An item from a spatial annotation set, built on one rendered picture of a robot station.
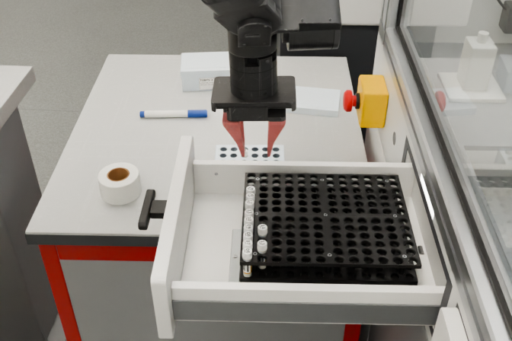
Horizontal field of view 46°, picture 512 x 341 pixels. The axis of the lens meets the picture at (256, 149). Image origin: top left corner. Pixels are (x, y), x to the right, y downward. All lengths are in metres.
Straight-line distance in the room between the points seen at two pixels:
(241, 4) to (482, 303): 0.37
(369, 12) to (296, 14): 0.89
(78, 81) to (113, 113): 1.72
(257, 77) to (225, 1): 0.15
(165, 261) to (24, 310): 1.07
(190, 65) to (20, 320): 0.86
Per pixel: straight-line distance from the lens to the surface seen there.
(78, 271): 1.12
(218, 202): 0.94
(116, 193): 1.05
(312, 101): 1.29
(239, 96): 0.73
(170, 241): 0.75
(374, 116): 1.09
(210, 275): 0.83
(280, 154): 1.09
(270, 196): 0.85
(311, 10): 0.68
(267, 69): 0.71
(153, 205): 0.83
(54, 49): 3.37
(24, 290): 1.70
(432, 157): 0.80
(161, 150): 1.18
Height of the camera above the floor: 1.45
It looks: 36 degrees down
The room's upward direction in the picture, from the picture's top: straight up
